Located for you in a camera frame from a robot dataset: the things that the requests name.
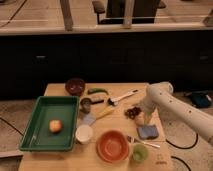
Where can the white dish brush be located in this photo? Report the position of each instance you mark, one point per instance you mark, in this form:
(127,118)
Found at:
(114,101)

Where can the black office chair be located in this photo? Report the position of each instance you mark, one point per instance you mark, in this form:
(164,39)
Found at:
(127,11)

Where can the green plastic tray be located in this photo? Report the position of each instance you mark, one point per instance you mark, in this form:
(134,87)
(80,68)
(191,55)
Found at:
(37,136)

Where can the silver fork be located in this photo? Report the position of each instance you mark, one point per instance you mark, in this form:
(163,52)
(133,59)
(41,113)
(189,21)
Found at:
(134,140)

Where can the white paper cup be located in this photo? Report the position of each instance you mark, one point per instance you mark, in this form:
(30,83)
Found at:
(84,134)

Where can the apple in tray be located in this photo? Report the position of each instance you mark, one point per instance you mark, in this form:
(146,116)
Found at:
(55,126)

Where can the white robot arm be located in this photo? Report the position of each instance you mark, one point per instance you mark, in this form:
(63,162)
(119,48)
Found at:
(161,94)

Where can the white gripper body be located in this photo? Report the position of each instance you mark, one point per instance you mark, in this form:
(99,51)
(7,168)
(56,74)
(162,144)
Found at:
(147,105)

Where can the green cup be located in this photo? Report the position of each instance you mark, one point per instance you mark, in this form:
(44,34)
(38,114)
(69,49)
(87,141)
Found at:
(139,153)

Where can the blue sponge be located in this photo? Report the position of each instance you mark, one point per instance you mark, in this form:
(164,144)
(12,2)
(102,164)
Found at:
(147,132)

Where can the blue object on floor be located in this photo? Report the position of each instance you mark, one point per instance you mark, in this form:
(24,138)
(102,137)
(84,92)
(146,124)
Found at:
(200,99)

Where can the green cucumber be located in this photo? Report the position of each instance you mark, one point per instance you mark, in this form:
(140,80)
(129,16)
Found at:
(97,90)

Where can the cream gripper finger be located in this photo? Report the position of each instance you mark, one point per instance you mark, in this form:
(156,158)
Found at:
(143,119)

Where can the dark red bowl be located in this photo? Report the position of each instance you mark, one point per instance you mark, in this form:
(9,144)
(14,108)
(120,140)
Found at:
(75,86)

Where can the orange bowl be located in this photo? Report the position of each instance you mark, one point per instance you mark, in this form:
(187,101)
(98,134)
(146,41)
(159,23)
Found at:
(112,146)

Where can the dark red grape bunch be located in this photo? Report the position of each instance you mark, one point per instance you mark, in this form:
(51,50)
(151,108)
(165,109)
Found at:
(133,112)

